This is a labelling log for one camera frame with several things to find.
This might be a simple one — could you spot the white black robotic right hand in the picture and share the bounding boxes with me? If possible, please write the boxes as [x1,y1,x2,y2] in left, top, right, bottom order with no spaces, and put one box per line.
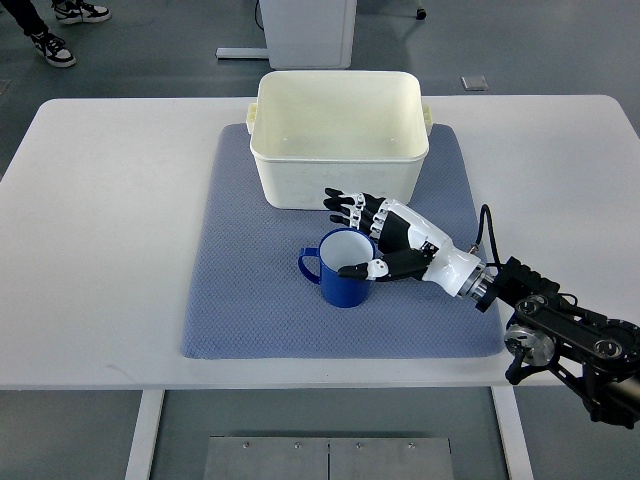
[323,188,491,300]

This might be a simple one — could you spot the blue mug white inside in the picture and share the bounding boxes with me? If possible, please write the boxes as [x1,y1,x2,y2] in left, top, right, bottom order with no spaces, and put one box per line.
[298,228,376,309]

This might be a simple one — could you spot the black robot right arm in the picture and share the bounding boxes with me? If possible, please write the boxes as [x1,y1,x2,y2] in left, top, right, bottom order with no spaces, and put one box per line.
[469,204,639,429]

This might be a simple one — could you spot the cream plastic box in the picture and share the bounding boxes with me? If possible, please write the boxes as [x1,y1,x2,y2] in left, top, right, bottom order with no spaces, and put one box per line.
[246,70,430,210]

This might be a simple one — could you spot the grey floor socket cover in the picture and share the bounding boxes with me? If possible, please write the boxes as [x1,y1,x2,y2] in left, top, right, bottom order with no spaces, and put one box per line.
[460,75,490,92]

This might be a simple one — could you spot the blue-grey textured mat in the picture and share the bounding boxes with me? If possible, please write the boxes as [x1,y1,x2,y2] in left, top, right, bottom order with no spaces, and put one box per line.
[181,124,503,360]

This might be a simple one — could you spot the grey metal floor plate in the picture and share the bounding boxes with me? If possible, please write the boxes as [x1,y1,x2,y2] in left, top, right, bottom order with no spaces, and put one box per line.
[204,437,454,479]

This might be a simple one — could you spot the black white sneaker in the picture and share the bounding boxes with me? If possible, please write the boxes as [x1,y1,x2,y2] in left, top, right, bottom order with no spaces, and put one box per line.
[30,32,76,68]
[52,0,111,25]

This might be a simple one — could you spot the person leg dark trousers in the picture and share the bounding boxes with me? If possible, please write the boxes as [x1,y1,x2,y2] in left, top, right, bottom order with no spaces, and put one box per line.
[1,0,49,37]

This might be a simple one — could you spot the white cabinet pedestal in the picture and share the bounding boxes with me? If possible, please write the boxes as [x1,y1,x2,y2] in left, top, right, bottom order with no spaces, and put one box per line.
[215,0,357,71]

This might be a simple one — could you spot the white table frame legs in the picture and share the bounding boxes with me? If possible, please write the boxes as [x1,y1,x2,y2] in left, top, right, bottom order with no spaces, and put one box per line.
[124,386,534,479]

